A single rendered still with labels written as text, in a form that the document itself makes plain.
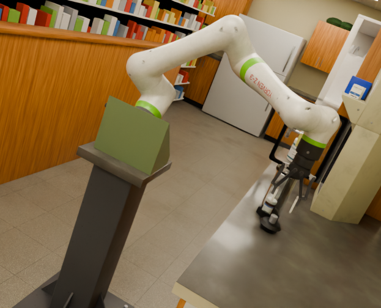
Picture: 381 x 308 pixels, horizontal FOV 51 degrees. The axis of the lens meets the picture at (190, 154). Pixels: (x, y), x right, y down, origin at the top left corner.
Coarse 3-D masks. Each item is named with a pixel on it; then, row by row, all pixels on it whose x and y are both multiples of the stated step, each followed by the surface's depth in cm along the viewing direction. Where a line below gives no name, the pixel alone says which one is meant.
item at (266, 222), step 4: (272, 216) 158; (276, 216) 159; (260, 220) 160; (264, 220) 159; (268, 220) 160; (272, 220) 158; (264, 224) 157; (268, 224) 157; (272, 224) 158; (276, 224) 159; (264, 228) 158; (268, 228) 156; (272, 228) 156; (276, 228) 157; (280, 228) 159; (268, 232) 158; (272, 232) 158
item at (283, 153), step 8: (296, 136) 226; (280, 144) 231; (288, 144) 229; (296, 144) 227; (328, 144) 218; (280, 152) 232; (288, 152) 229; (296, 152) 227; (280, 160) 232; (288, 160) 230; (320, 160) 222; (312, 168) 224
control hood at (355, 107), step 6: (342, 96) 182; (348, 96) 185; (348, 102) 182; (354, 102) 181; (360, 102) 180; (348, 108) 182; (354, 108) 181; (360, 108) 180; (348, 114) 183; (354, 114) 182; (360, 114) 181; (354, 120) 182
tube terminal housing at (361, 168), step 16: (368, 96) 192; (368, 112) 180; (352, 128) 190; (368, 128) 181; (352, 144) 185; (368, 144) 182; (336, 160) 189; (352, 160) 186; (368, 160) 185; (336, 176) 190; (352, 176) 187; (368, 176) 190; (320, 192) 194; (336, 192) 192; (352, 192) 191; (368, 192) 196; (320, 208) 196; (336, 208) 193; (352, 208) 197
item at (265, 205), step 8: (280, 168) 164; (288, 168) 169; (280, 176) 163; (272, 184) 166; (288, 184) 163; (280, 192) 164; (288, 192) 165; (264, 200) 169; (280, 200) 165; (264, 208) 168; (272, 208) 167; (280, 208) 167
